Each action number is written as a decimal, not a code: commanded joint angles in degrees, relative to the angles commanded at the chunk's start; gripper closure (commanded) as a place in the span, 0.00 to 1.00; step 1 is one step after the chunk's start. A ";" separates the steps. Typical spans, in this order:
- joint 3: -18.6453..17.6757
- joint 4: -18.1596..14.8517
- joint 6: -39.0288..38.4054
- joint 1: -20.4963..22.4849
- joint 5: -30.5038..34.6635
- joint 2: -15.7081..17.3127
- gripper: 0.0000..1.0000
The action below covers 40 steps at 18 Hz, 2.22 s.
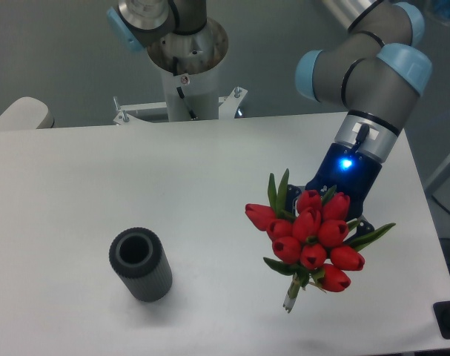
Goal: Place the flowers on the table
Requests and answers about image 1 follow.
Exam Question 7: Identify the beige chair back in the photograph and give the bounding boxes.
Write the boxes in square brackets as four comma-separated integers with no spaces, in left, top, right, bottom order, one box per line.
[0,96,55,132]

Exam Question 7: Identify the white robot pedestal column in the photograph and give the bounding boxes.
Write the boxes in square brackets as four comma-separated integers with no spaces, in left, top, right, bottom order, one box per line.
[147,18,228,102]

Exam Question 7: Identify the dark grey ribbed vase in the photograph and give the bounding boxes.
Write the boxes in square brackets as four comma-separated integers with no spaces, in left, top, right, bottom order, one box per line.
[108,227,173,303]

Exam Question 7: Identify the white metal base bracket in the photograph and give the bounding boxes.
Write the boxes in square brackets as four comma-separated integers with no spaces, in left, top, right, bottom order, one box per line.
[113,86,248,125]

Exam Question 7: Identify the black cable on pedestal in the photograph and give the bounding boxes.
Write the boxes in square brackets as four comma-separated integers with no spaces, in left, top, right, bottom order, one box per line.
[172,56,198,121]

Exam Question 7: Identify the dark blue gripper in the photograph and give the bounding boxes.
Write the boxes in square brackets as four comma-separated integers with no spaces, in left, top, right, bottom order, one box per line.
[285,143,382,246]

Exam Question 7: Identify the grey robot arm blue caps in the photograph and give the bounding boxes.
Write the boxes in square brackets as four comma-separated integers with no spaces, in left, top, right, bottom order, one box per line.
[107,1,432,220]

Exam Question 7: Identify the red tulip bouquet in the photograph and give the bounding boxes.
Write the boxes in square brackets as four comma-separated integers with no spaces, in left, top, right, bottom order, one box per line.
[245,172,394,312]

